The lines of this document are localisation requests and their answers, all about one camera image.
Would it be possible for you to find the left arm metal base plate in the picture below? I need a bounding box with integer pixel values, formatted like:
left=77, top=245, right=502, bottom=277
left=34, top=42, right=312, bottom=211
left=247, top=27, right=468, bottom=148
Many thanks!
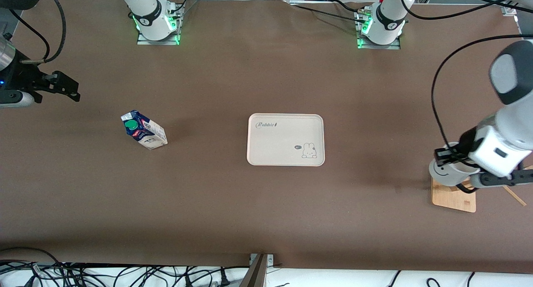
left=355, top=10, right=401, bottom=50

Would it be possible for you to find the black cable on table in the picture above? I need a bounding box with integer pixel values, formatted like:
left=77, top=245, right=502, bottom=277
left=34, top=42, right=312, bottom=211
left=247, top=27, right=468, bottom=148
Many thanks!
left=291, top=4, right=369, bottom=24
left=331, top=0, right=367, bottom=13

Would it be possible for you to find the wooden mug rack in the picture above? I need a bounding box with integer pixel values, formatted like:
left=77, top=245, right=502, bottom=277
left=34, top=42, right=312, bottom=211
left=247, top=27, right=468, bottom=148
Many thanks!
left=431, top=165, right=533, bottom=213

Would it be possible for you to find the tangled black cable bundle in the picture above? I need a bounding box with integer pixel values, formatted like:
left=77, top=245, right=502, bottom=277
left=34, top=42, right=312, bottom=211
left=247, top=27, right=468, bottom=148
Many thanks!
left=0, top=260, right=250, bottom=287

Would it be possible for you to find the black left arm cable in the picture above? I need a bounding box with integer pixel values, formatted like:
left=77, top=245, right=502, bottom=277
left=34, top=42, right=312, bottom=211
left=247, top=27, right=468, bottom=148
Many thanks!
left=431, top=35, right=533, bottom=167

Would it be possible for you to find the white smiley mug black handle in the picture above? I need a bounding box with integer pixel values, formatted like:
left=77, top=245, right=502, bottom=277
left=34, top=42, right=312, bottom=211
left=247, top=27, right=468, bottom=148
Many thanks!
left=429, top=142, right=480, bottom=194

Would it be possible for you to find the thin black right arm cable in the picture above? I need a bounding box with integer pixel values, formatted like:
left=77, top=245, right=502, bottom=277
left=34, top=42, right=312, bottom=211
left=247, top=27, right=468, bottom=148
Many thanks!
left=8, top=9, right=50, bottom=62

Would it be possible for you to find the blue white milk carton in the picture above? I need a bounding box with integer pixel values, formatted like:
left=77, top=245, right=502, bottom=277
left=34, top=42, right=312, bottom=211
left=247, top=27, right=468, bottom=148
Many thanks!
left=121, top=110, right=168, bottom=150

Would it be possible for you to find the aluminium frame strut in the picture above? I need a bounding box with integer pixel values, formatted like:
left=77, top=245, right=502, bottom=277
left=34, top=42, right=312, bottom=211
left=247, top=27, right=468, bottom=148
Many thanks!
left=239, top=254, right=275, bottom=287

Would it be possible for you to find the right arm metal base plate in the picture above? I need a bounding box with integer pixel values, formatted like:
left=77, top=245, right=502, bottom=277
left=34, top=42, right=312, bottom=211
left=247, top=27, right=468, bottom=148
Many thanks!
left=137, top=0, right=184, bottom=46

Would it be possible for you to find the cream rabbit print tray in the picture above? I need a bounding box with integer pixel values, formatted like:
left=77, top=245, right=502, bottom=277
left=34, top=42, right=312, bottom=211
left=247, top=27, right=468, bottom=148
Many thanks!
left=247, top=113, right=325, bottom=167

